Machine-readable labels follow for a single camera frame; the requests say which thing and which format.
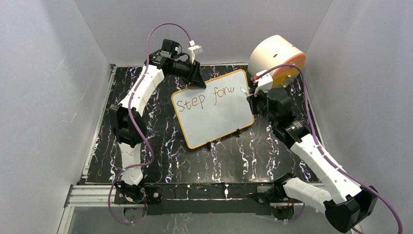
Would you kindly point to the aluminium rail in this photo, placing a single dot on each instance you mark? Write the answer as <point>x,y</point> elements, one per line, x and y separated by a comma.
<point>88,196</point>

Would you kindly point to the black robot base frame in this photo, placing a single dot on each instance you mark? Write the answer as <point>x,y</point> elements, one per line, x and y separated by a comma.
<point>204,198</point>

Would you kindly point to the yellow framed whiteboard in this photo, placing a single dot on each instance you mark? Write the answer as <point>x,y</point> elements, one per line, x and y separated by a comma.
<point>208,114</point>

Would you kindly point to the cream round drawer box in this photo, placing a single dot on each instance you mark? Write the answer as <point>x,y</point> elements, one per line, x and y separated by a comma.
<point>273,51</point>

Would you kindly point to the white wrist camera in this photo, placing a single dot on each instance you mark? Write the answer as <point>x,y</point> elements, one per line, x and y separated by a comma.
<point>193,50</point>
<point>263,82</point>

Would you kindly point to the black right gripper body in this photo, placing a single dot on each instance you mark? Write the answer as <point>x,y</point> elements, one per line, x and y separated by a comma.
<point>258,105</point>

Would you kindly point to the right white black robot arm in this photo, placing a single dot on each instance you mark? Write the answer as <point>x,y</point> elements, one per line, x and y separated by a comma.
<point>344,202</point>

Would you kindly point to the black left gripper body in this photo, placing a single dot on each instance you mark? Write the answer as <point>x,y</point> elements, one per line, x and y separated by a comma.
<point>182,70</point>

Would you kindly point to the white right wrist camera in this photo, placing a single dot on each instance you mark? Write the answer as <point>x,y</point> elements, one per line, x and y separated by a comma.
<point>263,82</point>

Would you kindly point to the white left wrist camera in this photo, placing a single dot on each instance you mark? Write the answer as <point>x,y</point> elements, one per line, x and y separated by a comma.
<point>193,50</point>

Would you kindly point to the white orange whiteboard marker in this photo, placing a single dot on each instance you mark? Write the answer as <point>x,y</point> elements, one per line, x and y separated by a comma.
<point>245,92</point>

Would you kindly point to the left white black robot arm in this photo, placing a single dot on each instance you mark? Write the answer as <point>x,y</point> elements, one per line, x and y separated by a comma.
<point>126,117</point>

